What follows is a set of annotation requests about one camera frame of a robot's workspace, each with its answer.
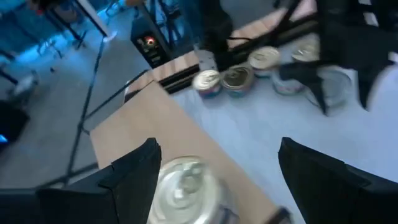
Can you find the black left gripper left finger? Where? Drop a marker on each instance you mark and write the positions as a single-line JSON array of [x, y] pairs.
[[118, 193]]

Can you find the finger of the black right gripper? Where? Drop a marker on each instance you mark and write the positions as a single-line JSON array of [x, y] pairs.
[[306, 79], [371, 81]]

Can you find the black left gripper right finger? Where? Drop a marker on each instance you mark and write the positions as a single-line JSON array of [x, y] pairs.
[[342, 193]]

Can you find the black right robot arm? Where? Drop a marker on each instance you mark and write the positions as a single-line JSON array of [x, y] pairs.
[[214, 28]]

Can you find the black metal stand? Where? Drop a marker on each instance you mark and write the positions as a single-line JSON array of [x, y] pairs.
[[83, 115]]

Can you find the blue and red box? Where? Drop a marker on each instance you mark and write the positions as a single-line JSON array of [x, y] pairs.
[[206, 82]]

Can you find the black box blue light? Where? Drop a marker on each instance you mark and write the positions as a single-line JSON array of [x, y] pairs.
[[12, 124]]

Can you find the grey office chair base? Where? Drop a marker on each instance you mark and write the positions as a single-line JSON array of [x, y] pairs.
[[25, 85]]

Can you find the black electronics box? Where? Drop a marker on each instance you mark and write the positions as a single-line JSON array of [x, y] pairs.
[[149, 43]]

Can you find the background table black legs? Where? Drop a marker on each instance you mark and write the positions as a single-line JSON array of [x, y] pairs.
[[93, 17]]

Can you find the wooden shelf black metal frame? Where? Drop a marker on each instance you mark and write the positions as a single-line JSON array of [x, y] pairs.
[[161, 124]]

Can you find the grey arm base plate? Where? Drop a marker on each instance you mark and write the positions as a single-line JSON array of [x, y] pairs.
[[206, 59]]

